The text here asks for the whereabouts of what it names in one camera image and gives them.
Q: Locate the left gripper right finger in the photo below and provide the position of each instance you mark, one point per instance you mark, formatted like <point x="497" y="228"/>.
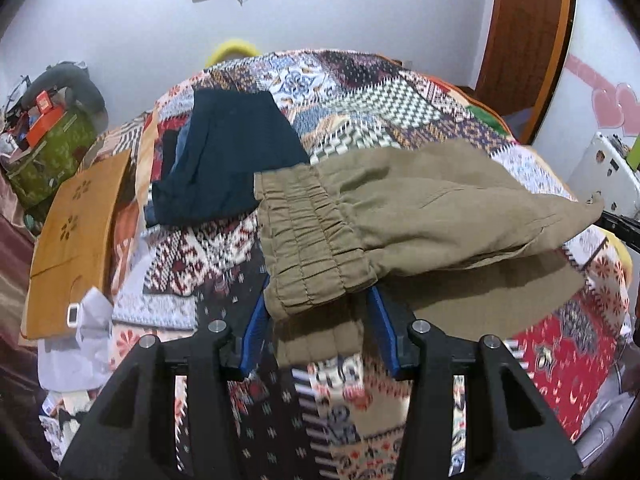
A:
<point x="512" y="432"/>

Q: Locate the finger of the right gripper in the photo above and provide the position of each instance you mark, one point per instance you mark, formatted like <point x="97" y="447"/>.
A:
<point x="625" y="228"/>

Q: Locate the olive khaki pants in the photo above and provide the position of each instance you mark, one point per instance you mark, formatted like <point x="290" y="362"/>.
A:
<point x="444" y="229"/>

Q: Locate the white cabinet with stickers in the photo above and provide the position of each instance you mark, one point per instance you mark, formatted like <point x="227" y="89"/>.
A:
<point x="604" y="172"/>

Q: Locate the white paper pile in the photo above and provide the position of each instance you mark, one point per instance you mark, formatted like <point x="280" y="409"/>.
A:
<point x="73" y="369"/>

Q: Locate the patchwork patterned bedspread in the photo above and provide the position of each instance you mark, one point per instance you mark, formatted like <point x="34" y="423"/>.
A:
<point x="341" y="418"/>

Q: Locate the brown wooden carved board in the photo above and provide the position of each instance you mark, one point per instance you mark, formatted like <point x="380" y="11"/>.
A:
<point x="73" y="251"/>

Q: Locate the striped pink curtain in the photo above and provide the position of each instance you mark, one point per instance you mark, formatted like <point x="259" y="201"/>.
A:
<point x="17" y="247"/>

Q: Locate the brown wooden door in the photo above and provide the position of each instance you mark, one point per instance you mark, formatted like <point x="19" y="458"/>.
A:
<point x="525" y="48"/>

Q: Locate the dark navy folded garment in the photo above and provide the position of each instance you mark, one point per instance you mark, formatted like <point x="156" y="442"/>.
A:
<point x="232" y="136"/>

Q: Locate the green patterned bag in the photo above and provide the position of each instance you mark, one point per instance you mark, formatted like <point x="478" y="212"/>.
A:
<point x="37" y="174"/>

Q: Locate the orange box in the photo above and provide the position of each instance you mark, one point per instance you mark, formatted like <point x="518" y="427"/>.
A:
<point x="49" y="114"/>

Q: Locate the grey plush pillow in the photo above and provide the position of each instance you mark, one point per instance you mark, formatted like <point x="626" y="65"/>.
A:
<point x="78" y="90"/>

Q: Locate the yellow curved headboard pillow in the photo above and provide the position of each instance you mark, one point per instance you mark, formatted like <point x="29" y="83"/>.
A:
<point x="231" y="50"/>

